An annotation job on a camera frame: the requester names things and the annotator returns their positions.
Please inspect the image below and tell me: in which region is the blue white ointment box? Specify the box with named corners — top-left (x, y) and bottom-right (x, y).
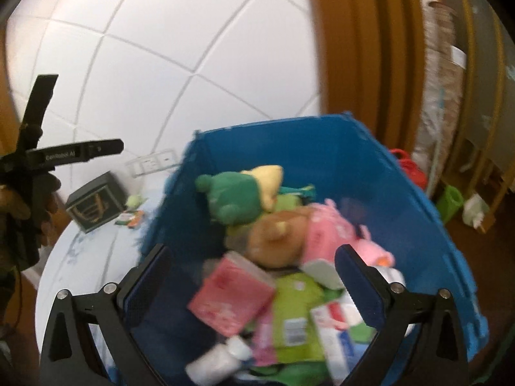
top-left (310, 301), bottom-right (359, 385)

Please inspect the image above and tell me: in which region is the white medicine bottle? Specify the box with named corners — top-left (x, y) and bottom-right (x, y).
top-left (185, 335), bottom-right (253, 386)

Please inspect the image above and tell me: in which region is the wooden door frame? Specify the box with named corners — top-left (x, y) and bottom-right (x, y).
top-left (311, 0), bottom-right (425, 152)

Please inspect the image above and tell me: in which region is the blue plastic storage crate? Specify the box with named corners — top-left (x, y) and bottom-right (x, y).
top-left (134, 114), bottom-right (489, 385)

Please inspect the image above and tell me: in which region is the wooden shelf rack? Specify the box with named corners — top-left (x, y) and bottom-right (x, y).
top-left (440, 0), bottom-right (514, 234)

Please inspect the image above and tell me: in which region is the black framed picture box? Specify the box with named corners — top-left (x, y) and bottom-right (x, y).
top-left (65, 172), bottom-right (127, 234)

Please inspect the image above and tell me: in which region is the green dinosaur plush toy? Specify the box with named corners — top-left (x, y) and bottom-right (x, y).
top-left (195, 172), bottom-right (262, 226)

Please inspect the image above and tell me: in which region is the red plastic bag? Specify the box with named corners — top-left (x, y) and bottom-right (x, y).
top-left (390, 148), bottom-right (428, 190)

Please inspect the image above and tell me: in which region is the pink pig plush toy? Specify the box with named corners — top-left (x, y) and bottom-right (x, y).
top-left (353, 225), bottom-right (395, 268)

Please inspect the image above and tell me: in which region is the brown bear plush toy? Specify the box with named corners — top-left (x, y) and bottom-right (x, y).
top-left (244, 206), bottom-right (314, 269)

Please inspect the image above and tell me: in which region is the green tissue pack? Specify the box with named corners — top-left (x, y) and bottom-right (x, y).
top-left (272, 273), bottom-right (325, 364)

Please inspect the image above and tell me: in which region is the yellow duck plush toy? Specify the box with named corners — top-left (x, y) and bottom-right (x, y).
top-left (241, 165), bottom-right (284, 212)

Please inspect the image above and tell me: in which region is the green orange medicine box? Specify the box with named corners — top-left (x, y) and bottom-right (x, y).
top-left (114, 210), bottom-right (145, 229)

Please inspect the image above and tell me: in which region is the person's left hand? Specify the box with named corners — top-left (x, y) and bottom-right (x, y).
top-left (1, 173), bottom-right (61, 273)

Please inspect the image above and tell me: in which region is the white wall socket panel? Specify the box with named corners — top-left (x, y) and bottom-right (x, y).
top-left (125, 149), bottom-right (179, 178)

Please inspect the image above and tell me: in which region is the pink tissue pack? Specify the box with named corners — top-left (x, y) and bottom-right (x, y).
top-left (188, 251), bottom-right (276, 337)

